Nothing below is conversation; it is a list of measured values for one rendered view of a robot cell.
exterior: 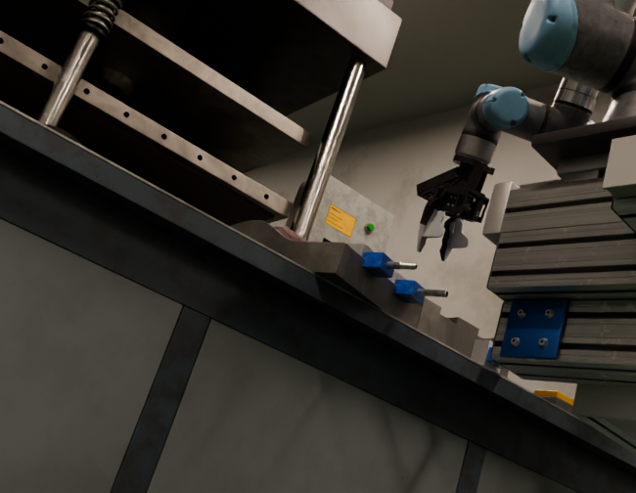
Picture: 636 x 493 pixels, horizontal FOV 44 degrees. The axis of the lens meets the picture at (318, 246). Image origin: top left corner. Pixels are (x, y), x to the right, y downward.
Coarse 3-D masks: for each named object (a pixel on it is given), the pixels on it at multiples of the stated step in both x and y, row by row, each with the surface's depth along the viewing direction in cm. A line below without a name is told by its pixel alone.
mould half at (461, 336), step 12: (432, 312) 150; (420, 324) 148; (432, 324) 150; (444, 324) 151; (456, 324) 153; (468, 324) 155; (432, 336) 149; (444, 336) 151; (456, 336) 153; (468, 336) 154; (456, 348) 152; (468, 348) 154; (504, 372) 159
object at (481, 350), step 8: (480, 344) 150; (488, 344) 149; (472, 352) 151; (480, 352) 149; (488, 352) 148; (480, 360) 148; (488, 360) 147; (488, 368) 148; (496, 368) 149; (504, 368) 148
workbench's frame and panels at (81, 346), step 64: (0, 128) 102; (0, 192) 105; (64, 192) 110; (128, 192) 110; (0, 256) 105; (64, 256) 109; (128, 256) 114; (192, 256) 120; (256, 256) 121; (0, 320) 104; (64, 320) 108; (128, 320) 114; (192, 320) 119; (256, 320) 125; (320, 320) 132; (384, 320) 134; (0, 384) 103; (64, 384) 107; (128, 384) 112; (192, 384) 118; (256, 384) 124; (320, 384) 131; (384, 384) 139; (448, 384) 147; (512, 384) 150; (0, 448) 102; (64, 448) 106; (128, 448) 111; (192, 448) 117; (256, 448) 123; (320, 448) 130; (384, 448) 137; (448, 448) 146; (512, 448) 155; (576, 448) 166
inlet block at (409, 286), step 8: (392, 280) 138; (400, 280) 138; (408, 280) 137; (400, 288) 137; (408, 288) 136; (416, 288) 136; (400, 296) 138; (408, 296) 136; (416, 296) 136; (424, 296) 138; (440, 296) 134
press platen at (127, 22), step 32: (0, 0) 217; (32, 0) 212; (64, 0) 207; (32, 32) 229; (64, 32) 223; (128, 32) 212; (96, 64) 234; (128, 64) 228; (160, 64) 222; (192, 64) 222; (160, 96) 240; (192, 96) 234; (224, 96) 228; (192, 128) 254; (224, 128) 247; (256, 128) 241; (288, 128) 239; (224, 160) 270; (256, 160) 262
